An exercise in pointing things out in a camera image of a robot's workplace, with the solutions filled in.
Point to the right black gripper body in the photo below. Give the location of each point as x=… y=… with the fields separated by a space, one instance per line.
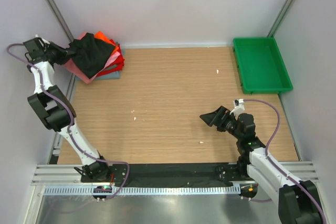
x=228 y=123

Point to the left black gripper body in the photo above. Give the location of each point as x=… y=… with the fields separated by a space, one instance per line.
x=56 y=55

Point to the black t shirt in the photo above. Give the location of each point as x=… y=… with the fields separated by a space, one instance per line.
x=102 y=52

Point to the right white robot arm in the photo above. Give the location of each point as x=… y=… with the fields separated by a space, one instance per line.
x=297 y=200

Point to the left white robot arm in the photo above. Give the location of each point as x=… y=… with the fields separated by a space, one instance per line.
x=54 y=109

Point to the salmon pink folded shirt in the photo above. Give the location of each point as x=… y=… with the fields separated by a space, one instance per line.
x=82 y=56

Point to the green plastic tray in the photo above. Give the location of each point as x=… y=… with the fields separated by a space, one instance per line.
x=260 y=66

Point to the orange folded shirt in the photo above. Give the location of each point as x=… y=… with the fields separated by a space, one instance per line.
x=100 y=35

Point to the light pink folded shirt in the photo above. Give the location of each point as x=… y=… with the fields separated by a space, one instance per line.
x=110 y=61

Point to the grey blue folded shirt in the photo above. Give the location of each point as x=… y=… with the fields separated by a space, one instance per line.
x=113 y=75

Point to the red folded shirt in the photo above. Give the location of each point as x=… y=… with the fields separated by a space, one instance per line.
x=116 y=66

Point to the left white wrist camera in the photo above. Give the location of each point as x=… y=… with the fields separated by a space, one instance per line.
x=42 y=38

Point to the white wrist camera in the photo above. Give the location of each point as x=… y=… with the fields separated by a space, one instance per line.
x=42 y=38
x=238 y=107

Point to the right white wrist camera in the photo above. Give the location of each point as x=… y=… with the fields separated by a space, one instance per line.
x=238 y=107

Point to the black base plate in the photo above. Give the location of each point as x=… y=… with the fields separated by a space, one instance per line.
x=184 y=175

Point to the white slotted cable duct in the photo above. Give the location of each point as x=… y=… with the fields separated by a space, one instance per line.
x=132 y=191

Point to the aluminium frame rail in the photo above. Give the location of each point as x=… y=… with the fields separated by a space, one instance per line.
x=66 y=174

